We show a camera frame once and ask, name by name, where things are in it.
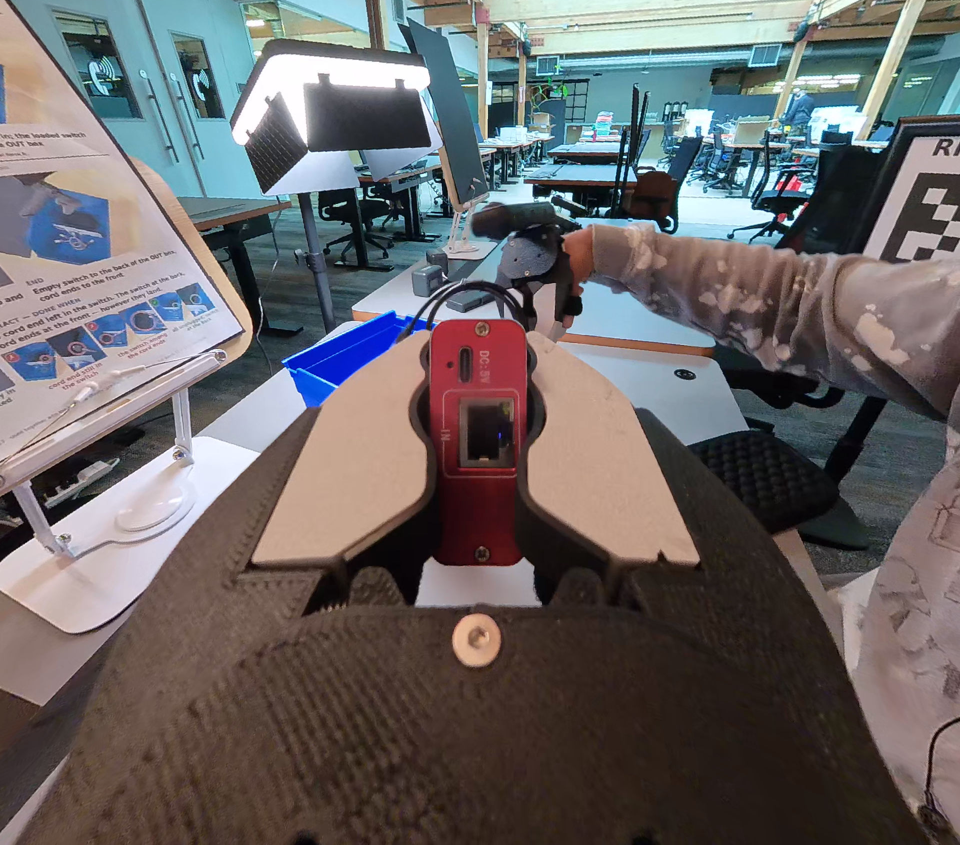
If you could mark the person's right forearm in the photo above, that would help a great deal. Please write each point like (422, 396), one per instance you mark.
(750, 312)

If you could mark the person's right hand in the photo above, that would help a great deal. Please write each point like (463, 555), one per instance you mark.
(579, 260)

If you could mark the grey power adapter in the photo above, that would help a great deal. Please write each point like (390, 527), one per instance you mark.
(429, 280)

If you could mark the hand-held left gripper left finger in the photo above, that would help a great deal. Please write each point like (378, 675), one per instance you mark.
(352, 462)

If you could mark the black mesh chair armrest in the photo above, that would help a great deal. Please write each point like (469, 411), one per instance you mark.
(765, 477)

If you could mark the white stand base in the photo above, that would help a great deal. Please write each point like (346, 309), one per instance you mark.
(90, 582)

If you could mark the printed instruction sheet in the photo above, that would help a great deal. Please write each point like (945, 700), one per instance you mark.
(90, 222)

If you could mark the grey light stand pole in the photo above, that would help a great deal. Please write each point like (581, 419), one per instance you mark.
(315, 260)

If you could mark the brown chair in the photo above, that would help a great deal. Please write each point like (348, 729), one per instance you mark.
(652, 200)

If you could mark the wood top office desk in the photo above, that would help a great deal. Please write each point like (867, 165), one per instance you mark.
(232, 209)

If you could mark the black red office chair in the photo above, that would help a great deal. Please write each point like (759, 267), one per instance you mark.
(840, 200)

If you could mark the white power strip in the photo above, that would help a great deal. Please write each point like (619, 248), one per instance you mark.
(82, 481)

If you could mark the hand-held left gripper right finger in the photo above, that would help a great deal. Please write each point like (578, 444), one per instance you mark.
(600, 470)

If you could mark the blue plastic storage bin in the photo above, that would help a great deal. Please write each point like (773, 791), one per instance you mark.
(337, 357)

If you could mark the red metal ethernet switch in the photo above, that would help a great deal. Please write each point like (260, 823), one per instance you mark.
(476, 522)

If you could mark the black board on stand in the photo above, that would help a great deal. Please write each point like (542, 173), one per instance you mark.
(450, 110)

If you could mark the small black box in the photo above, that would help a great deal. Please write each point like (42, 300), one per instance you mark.
(465, 300)

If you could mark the studio light panel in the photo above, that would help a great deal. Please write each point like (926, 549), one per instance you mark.
(360, 117)

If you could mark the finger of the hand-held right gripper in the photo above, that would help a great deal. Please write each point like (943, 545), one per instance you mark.
(556, 327)

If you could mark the instruction sheet on board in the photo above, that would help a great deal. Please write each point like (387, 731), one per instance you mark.
(225, 305)

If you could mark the framed checkered marker sign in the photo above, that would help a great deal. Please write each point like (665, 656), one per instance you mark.
(922, 215)

